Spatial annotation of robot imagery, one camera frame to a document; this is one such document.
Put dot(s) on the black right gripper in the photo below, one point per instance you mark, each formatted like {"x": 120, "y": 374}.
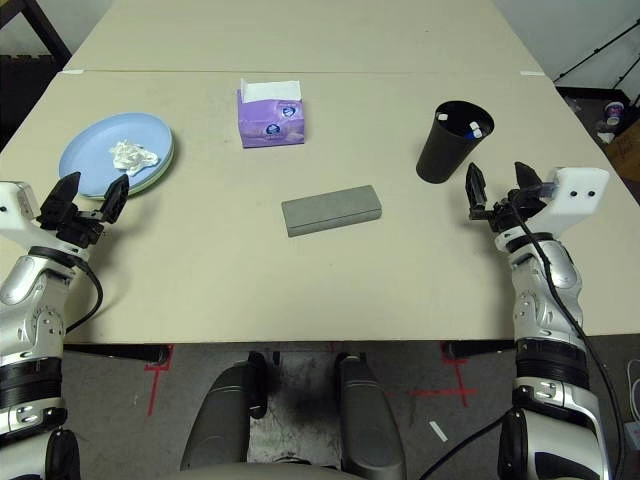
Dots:
{"x": 510, "y": 217}

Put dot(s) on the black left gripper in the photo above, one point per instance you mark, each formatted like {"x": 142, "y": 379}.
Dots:
{"x": 75, "y": 227}

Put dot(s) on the blue plastic plate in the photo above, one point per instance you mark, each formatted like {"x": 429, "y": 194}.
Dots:
{"x": 90, "y": 150}

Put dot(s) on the white tissue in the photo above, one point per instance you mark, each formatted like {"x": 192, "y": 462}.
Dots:
{"x": 131, "y": 157}

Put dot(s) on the grey glasses case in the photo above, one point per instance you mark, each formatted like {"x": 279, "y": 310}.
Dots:
{"x": 332, "y": 210}

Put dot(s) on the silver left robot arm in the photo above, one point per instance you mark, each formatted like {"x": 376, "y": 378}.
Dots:
{"x": 30, "y": 290}

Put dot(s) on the white marker blue cap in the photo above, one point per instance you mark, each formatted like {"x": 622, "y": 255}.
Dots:
{"x": 474, "y": 134}

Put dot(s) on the black plastic cup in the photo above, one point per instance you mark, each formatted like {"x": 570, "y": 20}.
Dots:
{"x": 442, "y": 150}

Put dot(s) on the green plastic plate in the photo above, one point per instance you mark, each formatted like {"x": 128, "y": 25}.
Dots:
{"x": 167, "y": 165}

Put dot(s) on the black foam floor mat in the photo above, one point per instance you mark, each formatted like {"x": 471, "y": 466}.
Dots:
{"x": 25, "y": 95}

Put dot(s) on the brown cardboard box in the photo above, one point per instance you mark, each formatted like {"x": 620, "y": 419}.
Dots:
{"x": 625, "y": 150}

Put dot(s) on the purple paper cup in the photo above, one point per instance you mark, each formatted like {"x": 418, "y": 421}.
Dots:
{"x": 614, "y": 112}

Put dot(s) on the black table foot bar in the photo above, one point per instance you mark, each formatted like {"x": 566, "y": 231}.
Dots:
{"x": 125, "y": 352}
{"x": 480, "y": 349}

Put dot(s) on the black tripod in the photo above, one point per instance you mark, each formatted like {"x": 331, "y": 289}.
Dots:
{"x": 605, "y": 47}

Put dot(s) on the purple tissue pack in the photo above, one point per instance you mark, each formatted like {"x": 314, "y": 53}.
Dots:
{"x": 272, "y": 125}

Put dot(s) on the red floor tape mark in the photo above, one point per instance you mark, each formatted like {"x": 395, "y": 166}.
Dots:
{"x": 155, "y": 385}
{"x": 462, "y": 391}

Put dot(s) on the white floor tape strip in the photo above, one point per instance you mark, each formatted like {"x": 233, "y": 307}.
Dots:
{"x": 438, "y": 431}

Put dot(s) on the grey robot left leg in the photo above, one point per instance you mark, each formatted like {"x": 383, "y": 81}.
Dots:
{"x": 225, "y": 415}

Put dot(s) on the grey robot leg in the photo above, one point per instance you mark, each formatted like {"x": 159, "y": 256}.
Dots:
{"x": 367, "y": 420}
{"x": 225, "y": 415}

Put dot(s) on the grey robot right leg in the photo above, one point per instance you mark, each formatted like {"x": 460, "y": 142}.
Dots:
{"x": 367, "y": 420}

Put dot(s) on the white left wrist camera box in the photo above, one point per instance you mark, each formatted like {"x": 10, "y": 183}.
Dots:
{"x": 15, "y": 210}

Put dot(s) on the wooden side table black frame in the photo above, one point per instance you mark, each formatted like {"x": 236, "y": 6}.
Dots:
{"x": 50, "y": 30}

